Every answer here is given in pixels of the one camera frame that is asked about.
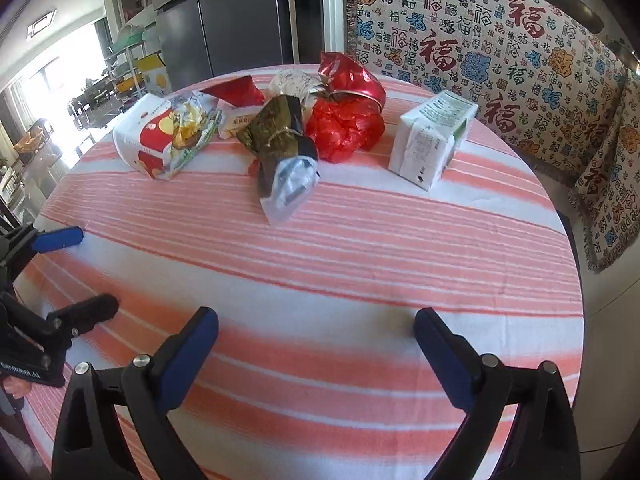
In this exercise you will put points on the printed blanket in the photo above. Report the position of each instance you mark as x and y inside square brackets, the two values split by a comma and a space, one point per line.
[500, 60]

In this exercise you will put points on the shelf rack with coloured trays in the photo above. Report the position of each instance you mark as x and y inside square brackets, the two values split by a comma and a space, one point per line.
[131, 57]

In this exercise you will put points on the dark green gold wrapper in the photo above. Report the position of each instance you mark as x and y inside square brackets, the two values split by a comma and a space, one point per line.
[275, 130]

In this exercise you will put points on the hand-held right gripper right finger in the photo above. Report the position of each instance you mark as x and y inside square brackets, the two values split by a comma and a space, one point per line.
[445, 360]

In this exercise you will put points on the clear plastic bag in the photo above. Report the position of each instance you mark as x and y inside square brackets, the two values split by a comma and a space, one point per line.
[290, 190]

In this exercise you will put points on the white green carton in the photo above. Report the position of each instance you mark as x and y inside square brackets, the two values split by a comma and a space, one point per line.
[425, 140]

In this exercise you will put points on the silver yellow snack bag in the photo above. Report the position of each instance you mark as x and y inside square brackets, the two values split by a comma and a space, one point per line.
[187, 125]

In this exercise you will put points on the beige snack packet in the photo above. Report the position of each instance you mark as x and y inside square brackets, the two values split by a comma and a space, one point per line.
[235, 122]

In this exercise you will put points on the ceiling light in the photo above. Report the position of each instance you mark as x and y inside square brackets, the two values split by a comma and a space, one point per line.
[40, 22]

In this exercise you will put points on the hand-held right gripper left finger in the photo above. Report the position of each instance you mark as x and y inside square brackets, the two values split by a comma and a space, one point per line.
[192, 355]

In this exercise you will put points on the crushed red can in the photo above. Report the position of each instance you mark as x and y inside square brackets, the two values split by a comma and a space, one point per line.
[350, 77]

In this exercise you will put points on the crushed white red paper cup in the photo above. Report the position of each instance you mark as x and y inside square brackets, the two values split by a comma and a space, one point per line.
[140, 135]

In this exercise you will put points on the crumpled white paper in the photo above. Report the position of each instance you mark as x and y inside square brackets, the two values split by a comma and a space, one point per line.
[295, 80]

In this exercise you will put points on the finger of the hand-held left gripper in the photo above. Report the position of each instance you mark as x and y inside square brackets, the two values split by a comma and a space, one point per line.
[87, 310]
[57, 239]

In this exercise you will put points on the grey refrigerator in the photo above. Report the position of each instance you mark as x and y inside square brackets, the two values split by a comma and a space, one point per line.
[230, 25]

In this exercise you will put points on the dark dining chairs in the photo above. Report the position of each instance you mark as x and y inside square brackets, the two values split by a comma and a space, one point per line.
[90, 105]

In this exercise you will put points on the red plastic bag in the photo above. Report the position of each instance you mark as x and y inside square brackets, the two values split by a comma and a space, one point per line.
[345, 127]

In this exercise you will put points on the white yellow cardboard box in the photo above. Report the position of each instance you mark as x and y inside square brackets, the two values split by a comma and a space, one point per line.
[156, 82]

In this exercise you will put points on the dark frying pan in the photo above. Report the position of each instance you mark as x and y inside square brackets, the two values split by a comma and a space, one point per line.
[626, 54]
[567, 4]

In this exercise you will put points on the red foil wrapper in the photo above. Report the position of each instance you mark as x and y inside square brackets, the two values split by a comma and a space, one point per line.
[235, 91]

